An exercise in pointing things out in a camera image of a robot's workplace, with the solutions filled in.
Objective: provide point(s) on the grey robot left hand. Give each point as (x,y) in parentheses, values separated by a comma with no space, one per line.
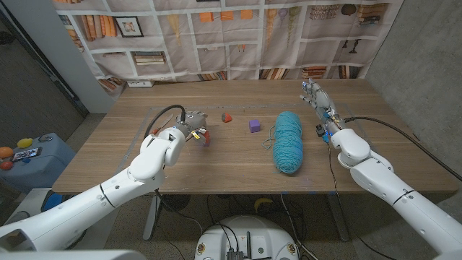
(193,122)

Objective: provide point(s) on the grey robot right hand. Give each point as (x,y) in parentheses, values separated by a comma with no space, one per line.
(323,104)

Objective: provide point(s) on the red magnetic block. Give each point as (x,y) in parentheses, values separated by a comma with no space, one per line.
(206,139)

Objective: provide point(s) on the purple magnetic block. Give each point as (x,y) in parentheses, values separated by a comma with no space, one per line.
(254,126)

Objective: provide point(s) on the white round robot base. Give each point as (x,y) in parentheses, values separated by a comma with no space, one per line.
(245,234)

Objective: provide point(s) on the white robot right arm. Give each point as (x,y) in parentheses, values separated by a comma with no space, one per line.
(379,177)

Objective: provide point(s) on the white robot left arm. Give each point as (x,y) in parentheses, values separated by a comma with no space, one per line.
(151,162)

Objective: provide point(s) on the small orange grey ball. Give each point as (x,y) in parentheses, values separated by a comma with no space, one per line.
(226,117)

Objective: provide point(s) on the teal yarn skein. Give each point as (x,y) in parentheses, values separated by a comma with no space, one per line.
(288,144)

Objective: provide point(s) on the white power strip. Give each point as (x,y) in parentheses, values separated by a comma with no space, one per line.
(140,83)

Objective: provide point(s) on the black round floor base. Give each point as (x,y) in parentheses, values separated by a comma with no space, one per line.
(175,202)

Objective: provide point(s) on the printed bookshelf backdrop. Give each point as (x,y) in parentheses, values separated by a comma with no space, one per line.
(231,43)

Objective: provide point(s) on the metal table leg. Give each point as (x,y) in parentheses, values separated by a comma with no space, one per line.
(339,220)
(151,220)

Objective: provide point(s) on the yellow banana toy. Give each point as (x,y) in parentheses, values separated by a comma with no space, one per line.
(262,203)

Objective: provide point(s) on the blue grey ottoman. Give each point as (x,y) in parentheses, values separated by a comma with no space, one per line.
(43,169)

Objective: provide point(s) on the yellow toy fruit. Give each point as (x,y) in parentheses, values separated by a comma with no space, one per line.
(24,143)

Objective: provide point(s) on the white platform with blue pads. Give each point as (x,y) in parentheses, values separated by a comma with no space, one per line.
(32,200)

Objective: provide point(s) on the orange toy fruit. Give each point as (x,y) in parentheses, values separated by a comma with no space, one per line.
(5,152)

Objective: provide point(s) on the red toy fruit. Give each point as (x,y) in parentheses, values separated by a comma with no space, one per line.
(5,165)

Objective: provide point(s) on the grey sneaker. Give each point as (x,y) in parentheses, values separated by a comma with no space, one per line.
(18,217)

